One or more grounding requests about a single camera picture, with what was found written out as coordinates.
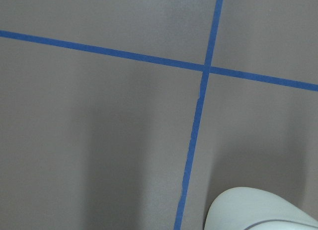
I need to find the white ceramic mug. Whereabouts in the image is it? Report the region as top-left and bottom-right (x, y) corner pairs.
(204, 187), (318, 230)

